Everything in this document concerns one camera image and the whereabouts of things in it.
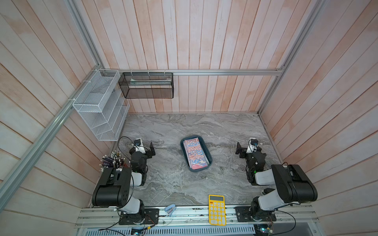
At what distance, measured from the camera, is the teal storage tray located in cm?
89

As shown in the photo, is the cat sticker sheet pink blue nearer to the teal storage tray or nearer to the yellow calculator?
the teal storage tray

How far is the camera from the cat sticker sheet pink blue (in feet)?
2.93

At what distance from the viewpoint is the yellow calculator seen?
0.73 m

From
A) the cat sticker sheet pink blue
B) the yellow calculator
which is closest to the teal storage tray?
the cat sticker sheet pink blue
